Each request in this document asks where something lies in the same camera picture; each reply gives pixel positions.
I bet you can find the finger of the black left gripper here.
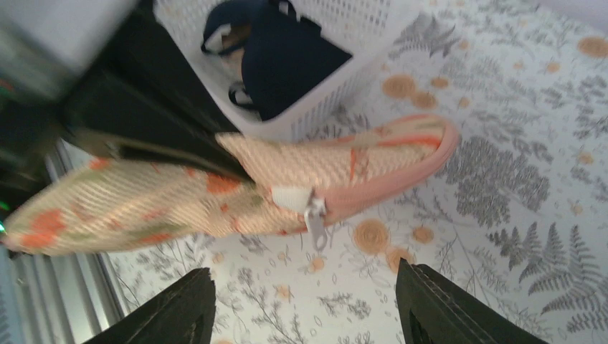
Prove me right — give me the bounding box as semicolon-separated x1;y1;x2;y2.
71;129;252;181

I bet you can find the floral patterned tablecloth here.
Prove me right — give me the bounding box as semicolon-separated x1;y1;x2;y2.
110;1;607;343

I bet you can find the white plastic laundry basket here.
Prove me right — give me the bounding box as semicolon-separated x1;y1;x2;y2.
153;1;419;141

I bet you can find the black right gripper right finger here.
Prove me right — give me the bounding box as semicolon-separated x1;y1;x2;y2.
396;259;545;344

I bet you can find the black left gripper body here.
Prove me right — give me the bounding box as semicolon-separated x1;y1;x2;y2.
1;1;234;190

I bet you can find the pink floral mesh laundry bag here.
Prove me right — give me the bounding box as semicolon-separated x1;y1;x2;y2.
2;114;460;255

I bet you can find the navy blue bra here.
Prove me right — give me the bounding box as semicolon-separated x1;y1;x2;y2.
201;1;352;121

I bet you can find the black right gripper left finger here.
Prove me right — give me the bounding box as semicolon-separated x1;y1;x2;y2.
86;268;216;344

